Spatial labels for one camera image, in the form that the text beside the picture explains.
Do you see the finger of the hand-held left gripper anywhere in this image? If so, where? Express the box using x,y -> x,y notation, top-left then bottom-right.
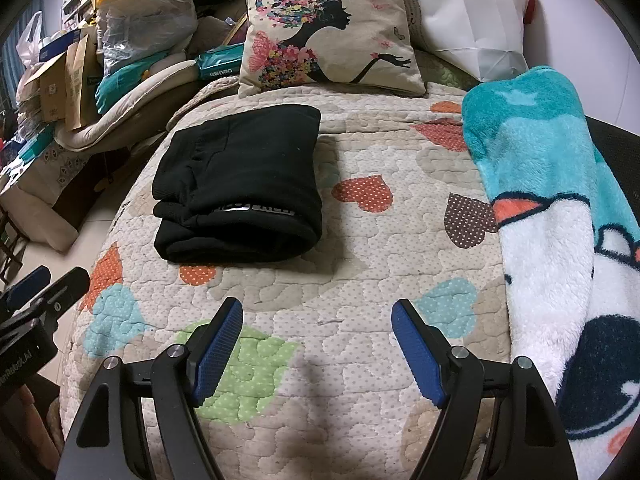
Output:
0,266 -> 52,313
15,266 -> 92,327

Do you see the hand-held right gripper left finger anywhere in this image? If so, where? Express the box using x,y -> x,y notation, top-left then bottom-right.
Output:
56,296 -> 245,480

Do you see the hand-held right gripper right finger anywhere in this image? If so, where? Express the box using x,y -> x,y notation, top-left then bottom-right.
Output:
391,299 -> 583,480

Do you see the black sweater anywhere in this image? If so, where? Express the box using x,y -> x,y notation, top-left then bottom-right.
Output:
152,104 -> 323,264

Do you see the person's left forearm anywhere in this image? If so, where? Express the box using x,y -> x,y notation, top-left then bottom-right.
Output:
19,390 -> 62,467

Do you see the patterned beige cushion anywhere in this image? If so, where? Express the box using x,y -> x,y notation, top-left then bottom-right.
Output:
0,145 -> 103,256

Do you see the heart patterned quilt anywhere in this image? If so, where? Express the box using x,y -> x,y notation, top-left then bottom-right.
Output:
59,80 -> 516,480

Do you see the small teal packet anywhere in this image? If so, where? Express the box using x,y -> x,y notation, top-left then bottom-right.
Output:
19,134 -> 57,162

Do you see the teal and white fleece blanket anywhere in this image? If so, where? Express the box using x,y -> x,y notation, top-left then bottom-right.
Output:
460,65 -> 640,461

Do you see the brown cardboard box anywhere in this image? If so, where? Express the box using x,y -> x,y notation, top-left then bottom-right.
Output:
20,52 -> 69,124

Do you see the brown paper bag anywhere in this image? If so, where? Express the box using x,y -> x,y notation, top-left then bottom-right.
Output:
65,27 -> 102,129

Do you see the large teal packet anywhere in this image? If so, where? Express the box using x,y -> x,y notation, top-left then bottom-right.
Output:
94,52 -> 171,116

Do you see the beige padded cushion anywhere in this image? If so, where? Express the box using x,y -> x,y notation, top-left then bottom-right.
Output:
55,57 -> 202,153

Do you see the blue box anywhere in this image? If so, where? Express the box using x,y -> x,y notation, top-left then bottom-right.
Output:
40,30 -> 84,62

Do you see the white plastic bag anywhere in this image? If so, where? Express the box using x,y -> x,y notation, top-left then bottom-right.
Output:
15,10 -> 44,69

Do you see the green tissue packet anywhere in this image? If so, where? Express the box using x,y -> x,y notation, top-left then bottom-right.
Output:
194,45 -> 249,81

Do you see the clear plastic bag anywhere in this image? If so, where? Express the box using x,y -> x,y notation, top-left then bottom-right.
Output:
95,0 -> 199,79

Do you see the black office chair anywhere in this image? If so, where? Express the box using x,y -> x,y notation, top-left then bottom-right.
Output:
582,115 -> 640,196

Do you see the olive quilted cloth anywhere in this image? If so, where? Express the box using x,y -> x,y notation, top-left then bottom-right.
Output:
414,49 -> 483,93

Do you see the floral silhouette print pillow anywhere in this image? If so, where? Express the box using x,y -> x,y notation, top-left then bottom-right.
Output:
237,0 -> 429,100

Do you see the white paper bag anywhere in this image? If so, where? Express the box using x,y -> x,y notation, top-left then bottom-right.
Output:
400,0 -> 534,84

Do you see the dark chair frame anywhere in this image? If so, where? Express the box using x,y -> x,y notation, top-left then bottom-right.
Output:
0,205 -> 29,286

